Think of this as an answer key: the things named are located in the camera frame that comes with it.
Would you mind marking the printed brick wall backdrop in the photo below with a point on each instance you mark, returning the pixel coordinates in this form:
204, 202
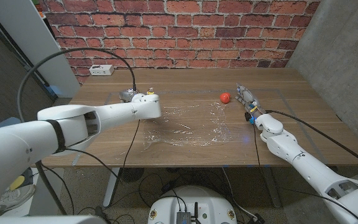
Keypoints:
179, 31

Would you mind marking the red ball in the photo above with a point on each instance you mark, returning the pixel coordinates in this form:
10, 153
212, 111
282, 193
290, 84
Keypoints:
225, 97

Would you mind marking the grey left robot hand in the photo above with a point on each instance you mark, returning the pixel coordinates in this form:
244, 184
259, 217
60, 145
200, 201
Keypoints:
127, 95

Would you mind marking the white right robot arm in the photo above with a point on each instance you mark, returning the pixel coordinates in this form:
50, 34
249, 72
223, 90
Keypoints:
306, 165

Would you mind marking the white board panel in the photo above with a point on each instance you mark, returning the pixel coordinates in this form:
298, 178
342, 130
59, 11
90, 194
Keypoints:
36, 40

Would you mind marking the black and yellow pad item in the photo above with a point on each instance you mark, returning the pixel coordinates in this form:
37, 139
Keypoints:
17, 182

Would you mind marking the grey table leg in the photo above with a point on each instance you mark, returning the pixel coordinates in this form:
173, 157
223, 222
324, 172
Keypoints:
272, 186

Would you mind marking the white table leg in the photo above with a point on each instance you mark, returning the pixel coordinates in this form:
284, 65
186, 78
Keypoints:
110, 186

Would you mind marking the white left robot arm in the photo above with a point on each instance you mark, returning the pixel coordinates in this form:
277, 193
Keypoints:
17, 146

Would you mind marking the round black floor fan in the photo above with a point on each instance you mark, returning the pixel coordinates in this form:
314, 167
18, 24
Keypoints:
131, 175

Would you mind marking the blue plastic bin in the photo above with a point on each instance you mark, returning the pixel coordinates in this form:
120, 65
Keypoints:
8, 123

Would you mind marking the grey sneaker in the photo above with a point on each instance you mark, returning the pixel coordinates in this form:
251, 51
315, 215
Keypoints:
15, 197

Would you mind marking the white power strip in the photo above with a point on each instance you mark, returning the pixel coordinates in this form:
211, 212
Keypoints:
101, 70

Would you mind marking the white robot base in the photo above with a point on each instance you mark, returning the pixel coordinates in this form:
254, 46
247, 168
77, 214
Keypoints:
194, 199

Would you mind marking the clear plastic wrap sheet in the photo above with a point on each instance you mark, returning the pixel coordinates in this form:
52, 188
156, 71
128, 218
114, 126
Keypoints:
191, 127

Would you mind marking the grey box with antenna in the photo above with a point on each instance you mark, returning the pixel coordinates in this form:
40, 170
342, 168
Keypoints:
183, 217

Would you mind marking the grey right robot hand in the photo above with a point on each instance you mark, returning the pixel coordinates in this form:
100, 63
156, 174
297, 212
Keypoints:
248, 99

